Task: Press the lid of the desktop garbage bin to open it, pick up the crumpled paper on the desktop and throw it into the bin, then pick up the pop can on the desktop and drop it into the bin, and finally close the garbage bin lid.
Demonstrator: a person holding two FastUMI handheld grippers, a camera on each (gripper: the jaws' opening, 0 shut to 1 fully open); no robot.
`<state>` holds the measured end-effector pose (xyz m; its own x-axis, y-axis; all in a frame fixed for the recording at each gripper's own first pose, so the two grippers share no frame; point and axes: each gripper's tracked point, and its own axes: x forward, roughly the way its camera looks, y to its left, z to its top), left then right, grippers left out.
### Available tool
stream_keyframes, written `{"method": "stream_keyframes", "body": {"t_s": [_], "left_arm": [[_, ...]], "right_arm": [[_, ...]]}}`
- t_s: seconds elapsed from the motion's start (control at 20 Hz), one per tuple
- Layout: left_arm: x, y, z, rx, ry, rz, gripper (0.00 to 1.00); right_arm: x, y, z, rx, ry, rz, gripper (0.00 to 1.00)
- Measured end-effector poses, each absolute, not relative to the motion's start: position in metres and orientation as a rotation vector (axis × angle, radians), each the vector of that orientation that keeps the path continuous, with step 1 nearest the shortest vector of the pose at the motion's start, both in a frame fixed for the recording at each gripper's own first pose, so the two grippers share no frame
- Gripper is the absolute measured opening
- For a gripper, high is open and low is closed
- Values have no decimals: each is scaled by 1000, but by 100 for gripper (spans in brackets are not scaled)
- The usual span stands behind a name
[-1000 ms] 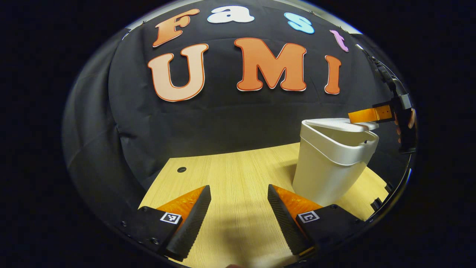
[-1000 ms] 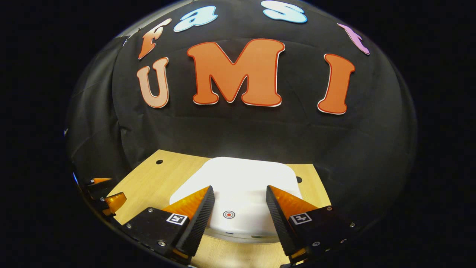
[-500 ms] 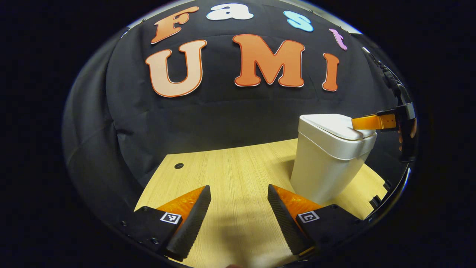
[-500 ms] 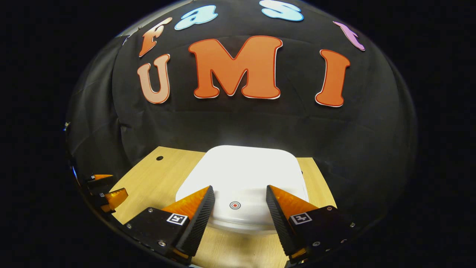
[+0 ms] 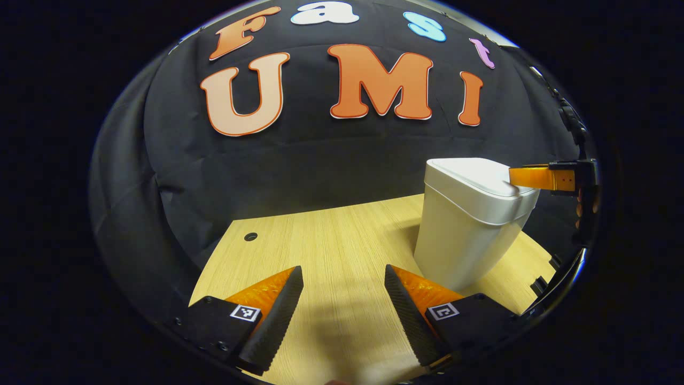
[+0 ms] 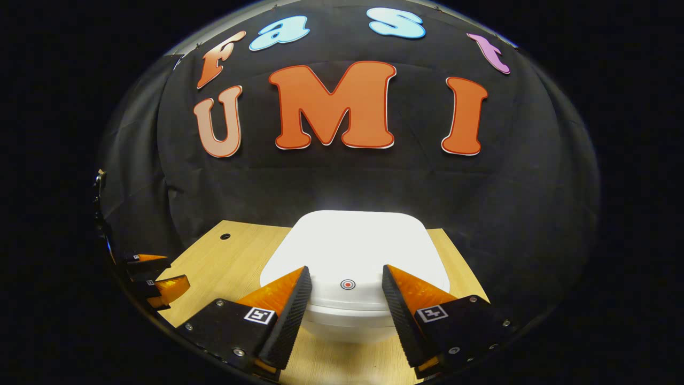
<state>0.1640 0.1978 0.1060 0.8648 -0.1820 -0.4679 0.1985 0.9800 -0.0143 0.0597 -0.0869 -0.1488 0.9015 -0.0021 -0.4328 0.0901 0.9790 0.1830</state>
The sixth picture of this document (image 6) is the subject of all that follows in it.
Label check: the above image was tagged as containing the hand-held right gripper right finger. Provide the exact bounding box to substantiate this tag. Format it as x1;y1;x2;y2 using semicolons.
381;264;527;381

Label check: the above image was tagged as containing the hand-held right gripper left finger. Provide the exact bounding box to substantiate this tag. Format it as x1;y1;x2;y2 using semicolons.
175;266;313;381

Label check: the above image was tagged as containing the white desktop garbage bin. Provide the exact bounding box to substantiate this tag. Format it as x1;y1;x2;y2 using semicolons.
259;210;451;344

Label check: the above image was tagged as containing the wooden desktop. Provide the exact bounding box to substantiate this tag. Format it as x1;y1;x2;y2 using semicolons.
155;219;489;385

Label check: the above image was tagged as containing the black backdrop cloth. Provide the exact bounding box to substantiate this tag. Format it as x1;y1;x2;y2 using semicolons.
99;0;602;332

